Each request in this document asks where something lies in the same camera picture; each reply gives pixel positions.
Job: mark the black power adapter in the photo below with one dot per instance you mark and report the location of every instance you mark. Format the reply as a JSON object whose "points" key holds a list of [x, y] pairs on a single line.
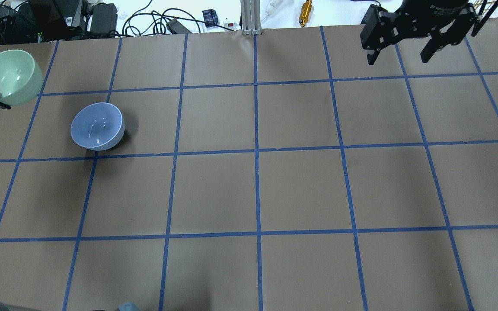
{"points": [[175, 27]]}

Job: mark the gold metal tool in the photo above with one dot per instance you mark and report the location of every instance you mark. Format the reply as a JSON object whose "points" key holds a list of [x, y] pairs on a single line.
{"points": [[305, 12]]}

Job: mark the blue bowl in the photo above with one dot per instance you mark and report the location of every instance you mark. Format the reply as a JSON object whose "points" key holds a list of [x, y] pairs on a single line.
{"points": [[99, 126]]}

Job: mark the green bowl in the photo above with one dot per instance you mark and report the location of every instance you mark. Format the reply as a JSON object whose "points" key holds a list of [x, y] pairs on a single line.
{"points": [[21, 78]]}

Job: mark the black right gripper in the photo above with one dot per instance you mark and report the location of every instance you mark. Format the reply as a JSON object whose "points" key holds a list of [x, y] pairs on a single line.
{"points": [[431, 9]]}

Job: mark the aluminium frame post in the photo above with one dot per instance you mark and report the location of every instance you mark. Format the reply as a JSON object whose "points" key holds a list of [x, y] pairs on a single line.
{"points": [[250, 17]]}

